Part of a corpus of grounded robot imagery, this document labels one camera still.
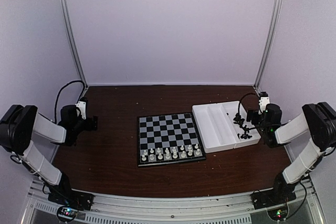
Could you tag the black chess pieces pile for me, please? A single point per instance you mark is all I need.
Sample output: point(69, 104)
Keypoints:
point(245, 135)
point(237, 119)

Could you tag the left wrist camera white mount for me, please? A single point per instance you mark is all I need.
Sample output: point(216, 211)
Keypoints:
point(81, 107)

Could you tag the right controller board with LEDs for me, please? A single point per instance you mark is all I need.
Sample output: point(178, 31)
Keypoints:
point(278, 214)

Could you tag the controller board with leds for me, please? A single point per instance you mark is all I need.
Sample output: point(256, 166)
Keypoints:
point(66, 213)
point(278, 214)

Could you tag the left aluminium frame post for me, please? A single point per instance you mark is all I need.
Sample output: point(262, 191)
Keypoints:
point(72, 43)

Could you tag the aluminium front rail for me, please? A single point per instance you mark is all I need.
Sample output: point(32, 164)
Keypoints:
point(234, 208)

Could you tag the black chess pieces lower pile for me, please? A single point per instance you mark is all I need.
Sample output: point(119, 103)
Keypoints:
point(245, 135)

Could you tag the black chess pieces upper pile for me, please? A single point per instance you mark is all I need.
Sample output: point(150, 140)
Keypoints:
point(237, 119)

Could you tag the white divided plastic tray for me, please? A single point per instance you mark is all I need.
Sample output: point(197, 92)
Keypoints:
point(218, 132)

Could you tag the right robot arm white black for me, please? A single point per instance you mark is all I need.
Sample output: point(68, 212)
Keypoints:
point(316, 122)

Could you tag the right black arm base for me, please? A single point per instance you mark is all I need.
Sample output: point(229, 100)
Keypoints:
point(281, 193)

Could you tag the left controller board with LEDs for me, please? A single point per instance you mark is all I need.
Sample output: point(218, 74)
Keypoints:
point(66, 213)

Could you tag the aluminium frame post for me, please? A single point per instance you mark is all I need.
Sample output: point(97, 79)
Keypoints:
point(72, 43)
point(268, 44)

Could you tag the white queen chess piece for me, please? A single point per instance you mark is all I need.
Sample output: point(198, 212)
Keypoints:
point(175, 155)

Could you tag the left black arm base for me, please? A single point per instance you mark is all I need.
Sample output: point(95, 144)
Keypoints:
point(64, 195)

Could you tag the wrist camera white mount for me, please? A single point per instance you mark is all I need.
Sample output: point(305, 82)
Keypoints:
point(81, 107)
point(264, 100)

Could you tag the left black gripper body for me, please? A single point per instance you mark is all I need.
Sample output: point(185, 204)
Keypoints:
point(77, 127)

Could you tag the black grey chess board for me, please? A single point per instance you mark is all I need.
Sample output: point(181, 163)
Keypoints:
point(161, 131)

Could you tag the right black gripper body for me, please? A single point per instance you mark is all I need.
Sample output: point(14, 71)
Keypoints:
point(254, 120)

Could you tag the right aluminium frame post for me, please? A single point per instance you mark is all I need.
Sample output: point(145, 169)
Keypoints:
point(268, 44)

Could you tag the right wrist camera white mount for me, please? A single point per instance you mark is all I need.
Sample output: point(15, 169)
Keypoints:
point(264, 100)

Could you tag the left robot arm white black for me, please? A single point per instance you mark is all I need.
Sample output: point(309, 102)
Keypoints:
point(19, 124)

